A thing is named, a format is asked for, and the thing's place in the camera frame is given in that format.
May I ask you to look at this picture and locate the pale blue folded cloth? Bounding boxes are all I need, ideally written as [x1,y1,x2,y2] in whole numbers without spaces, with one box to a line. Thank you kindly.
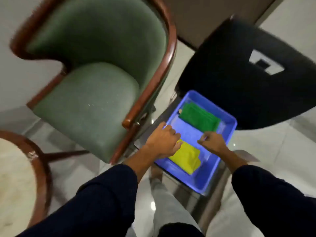
[166,114,226,163]

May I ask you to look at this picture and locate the green folded cloth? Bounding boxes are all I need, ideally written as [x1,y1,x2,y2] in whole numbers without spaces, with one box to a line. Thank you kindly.
[179,102,222,133]

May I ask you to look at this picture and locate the person's foot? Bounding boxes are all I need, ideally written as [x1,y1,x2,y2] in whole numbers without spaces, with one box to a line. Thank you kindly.
[150,165,164,182]

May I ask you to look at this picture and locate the glass side table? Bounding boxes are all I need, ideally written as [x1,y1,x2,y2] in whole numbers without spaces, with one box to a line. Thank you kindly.
[134,96,260,233]

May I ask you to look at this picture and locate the person's grey trouser leg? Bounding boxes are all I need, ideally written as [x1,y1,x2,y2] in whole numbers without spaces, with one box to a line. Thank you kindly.
[149,179,201,237]

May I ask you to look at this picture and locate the person's left forearm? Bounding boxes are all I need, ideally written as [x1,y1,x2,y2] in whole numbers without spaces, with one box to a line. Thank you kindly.
[15,145,155,237]

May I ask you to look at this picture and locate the black plastic chair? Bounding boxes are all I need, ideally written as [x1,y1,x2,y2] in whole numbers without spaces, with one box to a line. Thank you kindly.
[175,15,316,131]

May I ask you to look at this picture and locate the round wooden-rimmed marble table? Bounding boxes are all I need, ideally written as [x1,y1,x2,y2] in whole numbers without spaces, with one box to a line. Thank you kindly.
[0,130,53,237]

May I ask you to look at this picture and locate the person's left hand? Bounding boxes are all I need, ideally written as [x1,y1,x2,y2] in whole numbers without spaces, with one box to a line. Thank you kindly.
[144,121,184,159]

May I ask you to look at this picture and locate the yellow folded cloth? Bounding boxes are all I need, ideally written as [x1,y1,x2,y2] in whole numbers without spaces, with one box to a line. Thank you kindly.
[168,139,201,175]

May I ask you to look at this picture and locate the person's right hand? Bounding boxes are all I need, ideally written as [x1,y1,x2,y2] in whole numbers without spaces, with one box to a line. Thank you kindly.
[197,131,230,156]

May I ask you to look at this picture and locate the brown wooden panel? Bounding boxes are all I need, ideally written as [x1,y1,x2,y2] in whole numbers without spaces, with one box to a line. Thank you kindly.
[160,0,278,50]

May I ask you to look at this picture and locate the blue plastic tray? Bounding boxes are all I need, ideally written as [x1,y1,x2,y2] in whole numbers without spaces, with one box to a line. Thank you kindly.
[154,90,238,196]

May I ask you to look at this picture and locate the person's right forearm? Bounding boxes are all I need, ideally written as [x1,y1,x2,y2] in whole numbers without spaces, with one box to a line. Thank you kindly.
[222,148,316,237]

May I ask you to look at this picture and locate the green upholstered wooden armchair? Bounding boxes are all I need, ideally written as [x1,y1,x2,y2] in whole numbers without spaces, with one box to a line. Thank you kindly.
[10,0,178,166]

